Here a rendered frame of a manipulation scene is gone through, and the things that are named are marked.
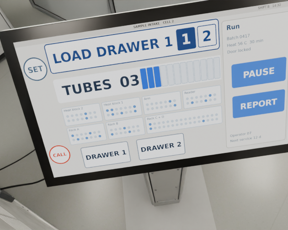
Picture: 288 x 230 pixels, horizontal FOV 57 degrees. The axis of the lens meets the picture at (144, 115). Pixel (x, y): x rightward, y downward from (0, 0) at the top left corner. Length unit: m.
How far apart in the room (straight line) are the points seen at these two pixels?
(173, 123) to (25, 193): 1.34
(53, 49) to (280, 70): 0.40
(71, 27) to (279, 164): 1.43
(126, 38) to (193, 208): 1.15
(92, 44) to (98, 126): 0.15
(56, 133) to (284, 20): 0.45
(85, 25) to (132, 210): 1.16
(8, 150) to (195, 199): 1.18
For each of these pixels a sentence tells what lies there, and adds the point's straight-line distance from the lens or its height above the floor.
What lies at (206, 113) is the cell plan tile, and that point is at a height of 1.05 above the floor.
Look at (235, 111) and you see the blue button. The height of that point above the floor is 1.04.
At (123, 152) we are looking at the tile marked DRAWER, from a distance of 0.53.
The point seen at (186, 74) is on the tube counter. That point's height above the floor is 1.11.
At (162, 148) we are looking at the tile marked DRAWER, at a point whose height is 1.00.
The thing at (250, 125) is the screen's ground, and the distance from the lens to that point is 0.56.
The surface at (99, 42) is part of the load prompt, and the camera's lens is 0.47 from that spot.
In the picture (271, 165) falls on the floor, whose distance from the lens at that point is 1.68.
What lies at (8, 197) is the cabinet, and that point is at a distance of 1.47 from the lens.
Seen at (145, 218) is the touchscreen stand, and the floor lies 0.04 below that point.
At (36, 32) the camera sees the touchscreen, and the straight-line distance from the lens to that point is 0.50.
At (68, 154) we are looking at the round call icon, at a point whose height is 1.01.
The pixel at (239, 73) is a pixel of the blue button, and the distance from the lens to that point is 0.52.
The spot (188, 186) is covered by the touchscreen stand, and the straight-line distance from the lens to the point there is 1.51.
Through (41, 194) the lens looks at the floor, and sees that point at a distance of 1.69.
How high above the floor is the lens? 1.49
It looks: 60 degrees down
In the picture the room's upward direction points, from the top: 10 degrees counter-clockwise
